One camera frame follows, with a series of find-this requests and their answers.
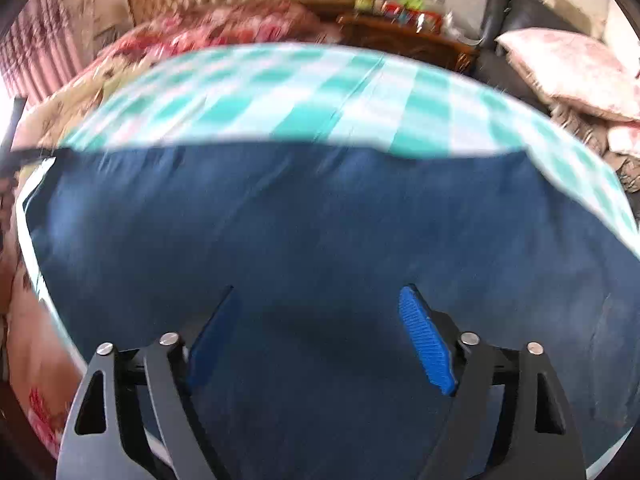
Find small pink floral pillow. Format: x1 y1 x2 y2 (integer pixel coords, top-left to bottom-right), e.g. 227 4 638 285
607 122 640 157

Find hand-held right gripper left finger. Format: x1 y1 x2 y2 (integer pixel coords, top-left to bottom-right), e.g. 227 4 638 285
56 285 236 480

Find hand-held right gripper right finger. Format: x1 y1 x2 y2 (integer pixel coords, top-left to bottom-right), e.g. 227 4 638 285
398 284 586 480

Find green white checked tablecloth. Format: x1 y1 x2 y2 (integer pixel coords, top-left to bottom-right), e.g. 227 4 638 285
15 42 640 480

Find black leather sofa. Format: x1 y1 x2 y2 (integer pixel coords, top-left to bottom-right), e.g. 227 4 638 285
472 0 640 161

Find red box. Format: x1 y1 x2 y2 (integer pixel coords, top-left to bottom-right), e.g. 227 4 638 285
382 2 443 28

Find pink curtain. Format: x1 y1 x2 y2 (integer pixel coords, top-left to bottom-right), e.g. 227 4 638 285
0 0 86 106

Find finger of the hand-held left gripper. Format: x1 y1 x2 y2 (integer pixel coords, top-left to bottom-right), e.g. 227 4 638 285
0 95 61 176

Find carved wooden nightstand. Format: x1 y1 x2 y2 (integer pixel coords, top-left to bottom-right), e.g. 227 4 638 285
337 12 481 76

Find large pink floral pillow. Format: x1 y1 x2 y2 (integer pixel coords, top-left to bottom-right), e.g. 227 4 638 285
495 27 640 121

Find red floral blanket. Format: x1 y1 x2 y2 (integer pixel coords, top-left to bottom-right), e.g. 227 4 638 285
0 0 346 461

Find blue pants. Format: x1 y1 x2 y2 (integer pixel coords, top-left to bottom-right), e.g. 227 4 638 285
25 142 640 471

